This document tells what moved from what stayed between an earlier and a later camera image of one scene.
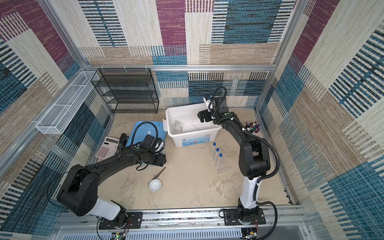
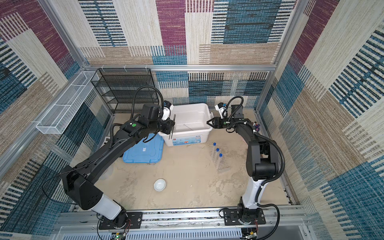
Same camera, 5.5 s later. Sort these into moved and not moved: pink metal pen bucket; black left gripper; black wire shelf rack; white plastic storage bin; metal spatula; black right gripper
Moved: metal spatula; black left gripper; black right gripper
Not moved: white plastic storage bin; pink metal pen bucket; black wire shelf rack
